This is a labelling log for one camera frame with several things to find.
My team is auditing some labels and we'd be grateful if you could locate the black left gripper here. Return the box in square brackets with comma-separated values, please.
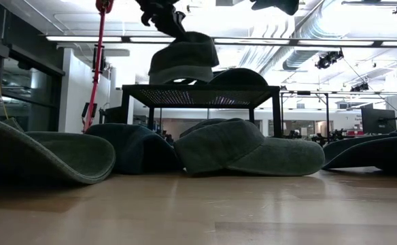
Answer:
[135, 0, 188, 38]

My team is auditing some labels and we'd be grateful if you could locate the green washed baseball cap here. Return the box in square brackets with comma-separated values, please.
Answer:
[173, 117, 326, 177]
[147, 31, 220, 86]
[0, 114, 117, 186]

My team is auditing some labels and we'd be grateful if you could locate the blue denim baseball cap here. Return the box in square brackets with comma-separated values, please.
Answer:
[84, 122, 181, 176]
[322, 122, 397, 175]
[207, 67, 270, 86]

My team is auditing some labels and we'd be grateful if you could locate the black perforated metal rack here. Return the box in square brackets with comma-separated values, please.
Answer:
[121, 84, 283, 139]

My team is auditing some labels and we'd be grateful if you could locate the red desk lamp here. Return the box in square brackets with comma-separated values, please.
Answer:
[82, 0, 115, 133]

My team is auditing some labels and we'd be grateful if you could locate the dark glass partition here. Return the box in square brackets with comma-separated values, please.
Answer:
[0, 20, 65, 133]

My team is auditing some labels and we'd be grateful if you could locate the black ceiling spotlight cluster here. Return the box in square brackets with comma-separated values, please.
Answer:
[350, 81, 370, 93]
[315, 48, 345, 70]

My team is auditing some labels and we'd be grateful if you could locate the distant black robot rig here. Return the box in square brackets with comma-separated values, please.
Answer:
[312, 128, 345, 146]

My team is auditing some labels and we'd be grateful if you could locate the black computer monitor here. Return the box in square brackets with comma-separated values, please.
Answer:
[360, 107, 397, 135]

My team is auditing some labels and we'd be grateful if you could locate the ceiling light rail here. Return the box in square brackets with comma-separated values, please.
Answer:
[45, 35, 397, 48]

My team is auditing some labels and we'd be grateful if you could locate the silver air duct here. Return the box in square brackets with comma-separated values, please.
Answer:
[282, 50, 319, 71]

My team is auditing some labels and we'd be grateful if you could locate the black background frame stand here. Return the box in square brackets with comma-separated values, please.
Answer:
[279, 90, 331, 137]

